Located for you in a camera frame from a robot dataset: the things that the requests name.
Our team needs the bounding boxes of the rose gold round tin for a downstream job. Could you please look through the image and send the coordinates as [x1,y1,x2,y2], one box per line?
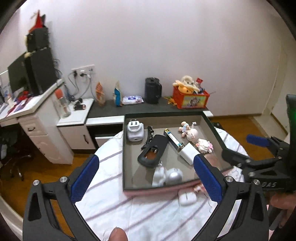
[204,154,222,171]

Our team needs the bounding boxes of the white desk with drawers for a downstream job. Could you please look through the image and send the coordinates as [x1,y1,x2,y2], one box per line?
[1,79,74,165]

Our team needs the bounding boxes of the white earbuds case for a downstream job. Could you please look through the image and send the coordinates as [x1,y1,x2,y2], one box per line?
[178,189,197,206]

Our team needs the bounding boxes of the blue white snack bag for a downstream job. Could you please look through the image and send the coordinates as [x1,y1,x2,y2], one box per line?
[113,81,122,107]

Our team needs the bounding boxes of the pink pig figurine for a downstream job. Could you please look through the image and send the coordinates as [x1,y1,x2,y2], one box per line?
[178,121,198,143]

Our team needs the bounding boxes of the small toothpaste box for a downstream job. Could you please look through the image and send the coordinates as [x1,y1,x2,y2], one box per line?
[164,128,184,152]

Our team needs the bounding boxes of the pink black storage box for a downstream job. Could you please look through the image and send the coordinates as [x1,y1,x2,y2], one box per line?
[122,111,233,195]

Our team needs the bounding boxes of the black office chair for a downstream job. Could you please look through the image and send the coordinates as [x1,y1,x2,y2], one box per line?
[1,130,33,181]

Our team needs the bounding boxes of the person right hand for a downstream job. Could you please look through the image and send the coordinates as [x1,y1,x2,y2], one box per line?
[270,193,296,222]

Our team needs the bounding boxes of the orange snack bag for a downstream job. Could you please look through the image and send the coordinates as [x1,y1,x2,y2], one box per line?
[95,82,105,106]

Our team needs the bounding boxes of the black hair clip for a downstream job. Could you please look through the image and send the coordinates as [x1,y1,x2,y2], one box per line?
[141,126,154,150]

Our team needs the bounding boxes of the red toy crate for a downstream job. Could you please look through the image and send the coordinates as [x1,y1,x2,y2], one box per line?
[172,87,210,109]

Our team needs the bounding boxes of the white pink brick figure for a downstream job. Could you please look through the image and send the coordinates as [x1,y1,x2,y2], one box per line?
[195,138,213,154]

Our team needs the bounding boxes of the yellow white plush toys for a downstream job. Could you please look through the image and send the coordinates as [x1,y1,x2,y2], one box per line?
[173,75,200,94]

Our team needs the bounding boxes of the black white tv stand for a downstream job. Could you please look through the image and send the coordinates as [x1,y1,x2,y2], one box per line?
[85,98,213,148]

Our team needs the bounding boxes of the white low side cabinet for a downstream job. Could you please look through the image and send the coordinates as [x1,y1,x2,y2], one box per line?
[56,98,95,150]

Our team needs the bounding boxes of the black computer tower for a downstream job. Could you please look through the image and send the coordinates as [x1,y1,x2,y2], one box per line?
[23,48,58,96]

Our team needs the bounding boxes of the wall power outlet strip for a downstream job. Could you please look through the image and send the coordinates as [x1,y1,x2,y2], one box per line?
[71,64,95,76]

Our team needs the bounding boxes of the white phone charger block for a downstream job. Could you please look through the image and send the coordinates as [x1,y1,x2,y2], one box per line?
[179,143,200,166]

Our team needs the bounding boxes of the wet wipes pack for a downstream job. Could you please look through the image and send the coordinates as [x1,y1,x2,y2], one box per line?
[122,95,144,105]

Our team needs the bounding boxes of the white striped quilted tablecloth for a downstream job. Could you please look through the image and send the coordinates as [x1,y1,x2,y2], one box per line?
[75,126,249,241]

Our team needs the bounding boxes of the black computer monitor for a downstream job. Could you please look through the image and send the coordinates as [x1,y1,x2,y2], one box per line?
[8,53,28,93]

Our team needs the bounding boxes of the black speaker box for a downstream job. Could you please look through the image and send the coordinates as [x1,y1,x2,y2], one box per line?
[26,28,49,52]

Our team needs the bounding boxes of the black tv remote control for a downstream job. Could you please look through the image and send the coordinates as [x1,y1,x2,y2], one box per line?
[137,135,169,168]

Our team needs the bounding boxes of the pink pastel brick figure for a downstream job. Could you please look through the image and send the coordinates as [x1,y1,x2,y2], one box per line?
[193,184,206,193]

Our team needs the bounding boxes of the person left hand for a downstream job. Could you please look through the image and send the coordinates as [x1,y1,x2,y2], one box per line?
[108,227,128,241]

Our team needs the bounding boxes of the black cylindrical appliance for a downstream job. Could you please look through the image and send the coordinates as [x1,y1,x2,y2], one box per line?
[144,77,162,104]

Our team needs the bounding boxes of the white rabbit figurine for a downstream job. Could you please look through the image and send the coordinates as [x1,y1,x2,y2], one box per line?
[152,166,183,187]

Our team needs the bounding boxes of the water bottle orange cap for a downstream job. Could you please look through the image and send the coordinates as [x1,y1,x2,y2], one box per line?
[55,89,71,118]

